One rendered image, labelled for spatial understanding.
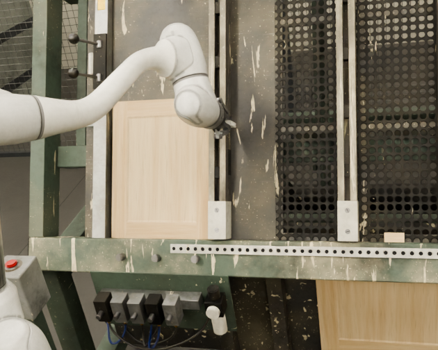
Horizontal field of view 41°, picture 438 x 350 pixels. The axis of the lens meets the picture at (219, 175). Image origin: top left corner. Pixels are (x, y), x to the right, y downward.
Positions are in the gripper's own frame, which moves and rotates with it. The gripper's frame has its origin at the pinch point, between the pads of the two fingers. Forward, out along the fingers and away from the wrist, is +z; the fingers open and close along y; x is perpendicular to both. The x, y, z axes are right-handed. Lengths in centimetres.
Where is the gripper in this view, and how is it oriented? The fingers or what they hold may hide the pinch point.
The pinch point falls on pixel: (229, 123)
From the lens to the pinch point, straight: 192.9
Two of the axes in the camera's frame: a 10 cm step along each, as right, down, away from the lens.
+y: 0.0, -10.0, 0.6
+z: 2.8, 0.5, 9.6
